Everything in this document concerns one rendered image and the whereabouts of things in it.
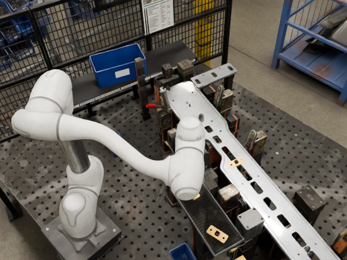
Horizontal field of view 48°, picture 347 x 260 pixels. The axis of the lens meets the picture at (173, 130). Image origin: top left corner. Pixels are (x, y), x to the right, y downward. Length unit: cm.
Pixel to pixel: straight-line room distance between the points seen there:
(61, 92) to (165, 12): 116
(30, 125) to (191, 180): 61
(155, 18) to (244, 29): 221
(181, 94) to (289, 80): 186
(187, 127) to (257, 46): 309
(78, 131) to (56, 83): 23
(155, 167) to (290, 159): 130
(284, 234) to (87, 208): 90
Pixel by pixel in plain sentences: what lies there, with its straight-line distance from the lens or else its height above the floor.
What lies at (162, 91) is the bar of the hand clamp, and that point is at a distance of 206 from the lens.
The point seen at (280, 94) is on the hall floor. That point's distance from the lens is 385.
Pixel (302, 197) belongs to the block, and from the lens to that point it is 194.
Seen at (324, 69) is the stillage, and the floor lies 17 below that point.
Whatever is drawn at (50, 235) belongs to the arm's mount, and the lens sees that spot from 214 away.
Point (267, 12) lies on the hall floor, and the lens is 491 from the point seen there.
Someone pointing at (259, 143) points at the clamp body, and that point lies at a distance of 211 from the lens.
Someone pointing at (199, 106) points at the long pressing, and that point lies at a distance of 227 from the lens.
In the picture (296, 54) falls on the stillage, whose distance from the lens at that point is 406.
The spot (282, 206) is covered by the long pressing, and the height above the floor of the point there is 100.
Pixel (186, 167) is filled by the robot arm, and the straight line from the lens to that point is 129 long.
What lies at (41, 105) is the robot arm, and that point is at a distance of 150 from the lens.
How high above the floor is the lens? 264
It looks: 50 degrees down
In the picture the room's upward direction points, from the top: 3 degrees counter-clockwise
